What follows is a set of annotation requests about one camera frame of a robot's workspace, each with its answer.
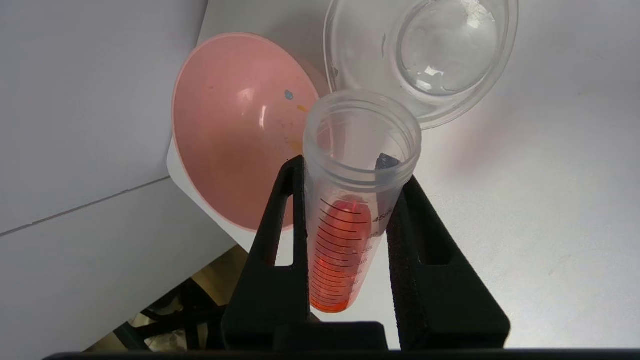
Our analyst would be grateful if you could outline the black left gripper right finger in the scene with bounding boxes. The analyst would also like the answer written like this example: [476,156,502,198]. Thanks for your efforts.
[374,153,512,352]

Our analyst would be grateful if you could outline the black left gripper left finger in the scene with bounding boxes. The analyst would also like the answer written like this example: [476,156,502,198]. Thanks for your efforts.
[221,154,312,352]

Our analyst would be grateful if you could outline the red pigment test tube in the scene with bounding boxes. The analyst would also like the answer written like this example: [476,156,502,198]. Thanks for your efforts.
[302,89,424,315]

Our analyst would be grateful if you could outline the pink plastic bowl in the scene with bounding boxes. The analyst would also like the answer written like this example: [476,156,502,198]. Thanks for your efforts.
[171,32,332,234]

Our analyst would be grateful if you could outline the clear glass beaker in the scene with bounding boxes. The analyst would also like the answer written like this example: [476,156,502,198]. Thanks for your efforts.
[323,0,520,131]

